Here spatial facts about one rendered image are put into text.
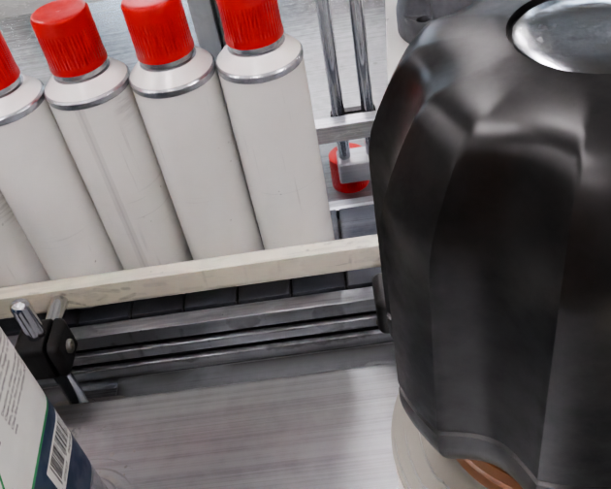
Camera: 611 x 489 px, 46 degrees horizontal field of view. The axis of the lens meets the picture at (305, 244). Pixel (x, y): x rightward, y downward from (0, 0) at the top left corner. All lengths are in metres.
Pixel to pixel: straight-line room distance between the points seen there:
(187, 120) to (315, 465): 0.21
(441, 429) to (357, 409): 0.28
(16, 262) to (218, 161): 0.17
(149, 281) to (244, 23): 0.19
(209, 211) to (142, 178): 0.05
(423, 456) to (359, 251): 0.29
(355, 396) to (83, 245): 0.21
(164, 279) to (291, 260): 0.09
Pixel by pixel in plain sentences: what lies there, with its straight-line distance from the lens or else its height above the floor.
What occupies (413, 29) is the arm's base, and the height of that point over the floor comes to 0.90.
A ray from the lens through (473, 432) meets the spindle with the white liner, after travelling 0.16.
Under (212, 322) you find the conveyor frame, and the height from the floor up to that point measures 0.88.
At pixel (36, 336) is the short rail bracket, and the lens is 0.48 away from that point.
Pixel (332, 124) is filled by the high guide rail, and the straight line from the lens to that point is 0.51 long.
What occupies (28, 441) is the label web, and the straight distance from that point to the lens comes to 0.34.
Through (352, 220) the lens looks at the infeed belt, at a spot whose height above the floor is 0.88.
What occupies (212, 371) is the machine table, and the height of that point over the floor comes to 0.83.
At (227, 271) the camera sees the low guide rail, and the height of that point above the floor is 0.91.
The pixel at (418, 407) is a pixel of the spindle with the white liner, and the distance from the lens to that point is 0.16.
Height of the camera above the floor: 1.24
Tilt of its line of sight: 42 degrees down
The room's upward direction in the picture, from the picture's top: 12 degrees counter-clockwise
